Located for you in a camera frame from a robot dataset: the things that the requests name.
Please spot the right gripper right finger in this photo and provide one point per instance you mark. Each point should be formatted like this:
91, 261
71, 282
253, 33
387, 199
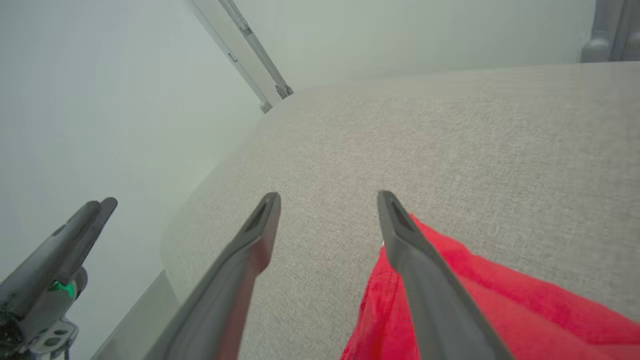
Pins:
440, 310

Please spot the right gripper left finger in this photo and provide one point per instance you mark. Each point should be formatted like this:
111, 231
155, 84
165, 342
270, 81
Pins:
230, 290

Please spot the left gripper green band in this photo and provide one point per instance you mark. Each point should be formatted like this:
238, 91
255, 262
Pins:
45, 325

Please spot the red basketball jersey with lettering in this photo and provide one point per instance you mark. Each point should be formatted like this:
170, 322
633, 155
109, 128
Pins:
500, 310

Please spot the grey metal stand frame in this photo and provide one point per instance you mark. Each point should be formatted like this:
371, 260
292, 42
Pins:
252, 62

